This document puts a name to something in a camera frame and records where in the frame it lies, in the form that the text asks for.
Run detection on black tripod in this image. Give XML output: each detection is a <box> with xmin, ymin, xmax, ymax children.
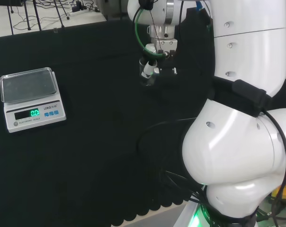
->
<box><xmin>53</xmin><ymin>0</ymin><xmax>72</xmax><ymax>31</ymax></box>
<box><xmin>6</xmin><ymin>0</ymin><xmax>43</xmax><ymax>36</ymax></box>

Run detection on white electronic balance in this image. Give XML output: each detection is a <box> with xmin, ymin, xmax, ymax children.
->
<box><xmin>0</xmin><ymin>67</ymin><xmax>67</xmax><ymax>134</ymax></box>

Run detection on green cable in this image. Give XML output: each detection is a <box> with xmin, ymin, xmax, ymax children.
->
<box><xmin>133</xmin><ymin>6</ymin><xmax>167</xmax><ymax>60</ymax></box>

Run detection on pale base plate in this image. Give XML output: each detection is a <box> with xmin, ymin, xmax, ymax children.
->
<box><xmin>174</xmin><ymin>202</ymin><xmax>206</xmax><ymax>227</ymax></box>

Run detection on white power strip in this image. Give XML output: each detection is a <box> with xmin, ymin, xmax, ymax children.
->
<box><xmin>69</xmin><ymin>5</ymin><xmax>103</xmax><ymax>17</ymax></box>

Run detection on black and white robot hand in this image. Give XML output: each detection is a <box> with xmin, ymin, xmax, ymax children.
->
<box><xmin>139</xmin><ymin>39</ymin><xmax>179</xmax><ymax>79</ymax></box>

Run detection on clear glass beaker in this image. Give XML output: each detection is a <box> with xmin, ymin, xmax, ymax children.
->
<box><xmin>138</xmin><ymin>58</ymin><xmax>158</xmax><ymax>87</ymax></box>

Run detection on grey cabinet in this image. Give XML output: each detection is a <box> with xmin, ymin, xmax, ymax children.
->
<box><xmin>96</xmin><ymin>0</ymin><xmax>130</xmax><ymax>23</ymax></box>

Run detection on black bench cloth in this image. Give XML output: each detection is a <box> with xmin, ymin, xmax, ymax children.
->
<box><xmin>0</xmin><ymin>6</ymin><xmax>216</xmax><ymax>227</ymax></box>

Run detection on thin black cable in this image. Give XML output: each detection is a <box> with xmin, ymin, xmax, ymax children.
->
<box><xmin>136</xmin><ymin>117</ymin><xmax>198</xmax><ymax>156</ymax></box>

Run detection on black box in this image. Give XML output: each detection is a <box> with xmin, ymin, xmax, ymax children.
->
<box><xmin>0</xmin><ymin>0</ymin><xmax>25</xmax><ymax>8</ymax></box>

